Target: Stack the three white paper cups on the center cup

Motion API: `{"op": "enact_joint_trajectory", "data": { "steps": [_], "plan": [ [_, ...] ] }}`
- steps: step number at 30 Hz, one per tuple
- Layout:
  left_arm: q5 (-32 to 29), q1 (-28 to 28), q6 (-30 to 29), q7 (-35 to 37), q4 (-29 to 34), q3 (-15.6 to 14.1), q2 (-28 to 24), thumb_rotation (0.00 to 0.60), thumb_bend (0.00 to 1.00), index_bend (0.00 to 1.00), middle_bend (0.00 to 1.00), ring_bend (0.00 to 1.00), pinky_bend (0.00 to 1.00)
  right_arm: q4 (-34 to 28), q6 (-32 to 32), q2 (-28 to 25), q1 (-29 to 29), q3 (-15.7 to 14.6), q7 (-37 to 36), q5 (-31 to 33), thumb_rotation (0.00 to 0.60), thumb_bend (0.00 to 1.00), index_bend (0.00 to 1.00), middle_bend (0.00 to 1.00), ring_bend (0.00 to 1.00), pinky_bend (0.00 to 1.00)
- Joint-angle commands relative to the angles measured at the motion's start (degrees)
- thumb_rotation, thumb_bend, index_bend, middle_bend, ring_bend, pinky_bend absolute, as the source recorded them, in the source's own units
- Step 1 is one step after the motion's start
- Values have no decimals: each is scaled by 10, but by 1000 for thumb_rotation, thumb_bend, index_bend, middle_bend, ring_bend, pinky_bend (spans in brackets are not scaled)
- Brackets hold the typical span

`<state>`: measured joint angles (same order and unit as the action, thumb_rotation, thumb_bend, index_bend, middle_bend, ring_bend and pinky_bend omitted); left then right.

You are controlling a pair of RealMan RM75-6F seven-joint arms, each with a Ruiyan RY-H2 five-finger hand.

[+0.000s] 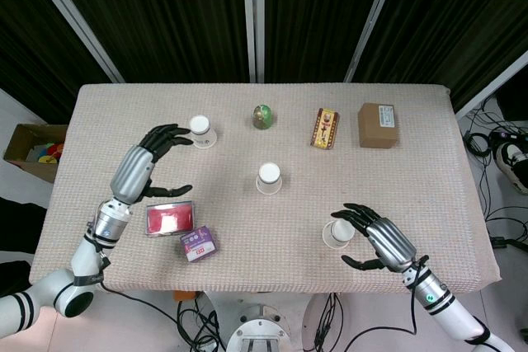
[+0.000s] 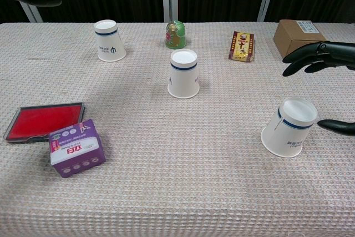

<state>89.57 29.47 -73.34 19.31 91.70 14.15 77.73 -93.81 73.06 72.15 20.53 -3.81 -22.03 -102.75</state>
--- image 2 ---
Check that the purple tissue pack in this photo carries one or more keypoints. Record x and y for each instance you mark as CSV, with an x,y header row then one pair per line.
x,y
77,151

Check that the green painted egg doll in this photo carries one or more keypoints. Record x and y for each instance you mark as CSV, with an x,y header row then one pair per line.
x,y
175,35

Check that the beige woven tablecloth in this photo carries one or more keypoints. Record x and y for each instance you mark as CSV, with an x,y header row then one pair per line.
x,y
177,187

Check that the red yellow snack packet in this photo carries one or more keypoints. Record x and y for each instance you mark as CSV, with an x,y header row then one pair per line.
x,y
242,47

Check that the brown cardboard box with label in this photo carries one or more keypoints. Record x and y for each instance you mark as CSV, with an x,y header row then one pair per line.
x,y
294,35

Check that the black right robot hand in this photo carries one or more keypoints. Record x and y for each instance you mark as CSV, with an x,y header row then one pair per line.
x,y
330,52

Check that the red ink pad tray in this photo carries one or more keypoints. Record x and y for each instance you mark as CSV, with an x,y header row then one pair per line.
x,y
41,117

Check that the white paper cup blue stripe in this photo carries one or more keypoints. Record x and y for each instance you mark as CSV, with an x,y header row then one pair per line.
x,y
183,78
109,42
288,134

